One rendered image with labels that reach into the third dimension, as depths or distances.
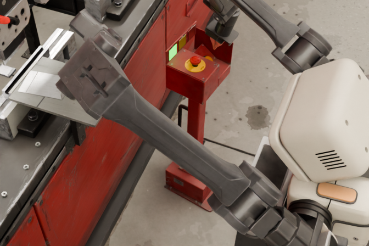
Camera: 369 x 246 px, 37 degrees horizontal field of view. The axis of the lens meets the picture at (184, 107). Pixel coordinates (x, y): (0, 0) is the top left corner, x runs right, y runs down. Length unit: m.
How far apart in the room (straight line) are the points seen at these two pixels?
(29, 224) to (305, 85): 0.90
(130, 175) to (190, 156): 1.62
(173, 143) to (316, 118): 0.27
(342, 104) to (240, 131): 1.75
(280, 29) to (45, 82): 0.68
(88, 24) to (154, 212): 1.32
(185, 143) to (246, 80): 2.12
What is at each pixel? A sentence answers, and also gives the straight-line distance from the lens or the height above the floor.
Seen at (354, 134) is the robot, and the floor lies 1.35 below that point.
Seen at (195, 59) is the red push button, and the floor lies 0.81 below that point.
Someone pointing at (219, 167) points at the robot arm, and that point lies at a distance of 0.92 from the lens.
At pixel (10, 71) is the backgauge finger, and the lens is 1.63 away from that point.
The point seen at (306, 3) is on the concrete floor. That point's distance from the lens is 3.57.
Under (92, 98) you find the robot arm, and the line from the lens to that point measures 0.80.
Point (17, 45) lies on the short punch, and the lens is 1.55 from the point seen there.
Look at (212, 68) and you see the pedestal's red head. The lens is 1.90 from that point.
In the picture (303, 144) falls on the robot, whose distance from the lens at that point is 1.00.
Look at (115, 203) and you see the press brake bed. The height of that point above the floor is 0.05.
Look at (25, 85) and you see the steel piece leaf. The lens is 1.58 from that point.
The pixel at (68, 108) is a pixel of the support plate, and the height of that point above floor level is 1.00.
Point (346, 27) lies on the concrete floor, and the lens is 3.45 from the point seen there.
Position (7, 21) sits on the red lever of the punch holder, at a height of 1.28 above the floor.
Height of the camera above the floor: 2.10
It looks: 48 degrees down
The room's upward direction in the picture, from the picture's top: 2 degrees clockwise
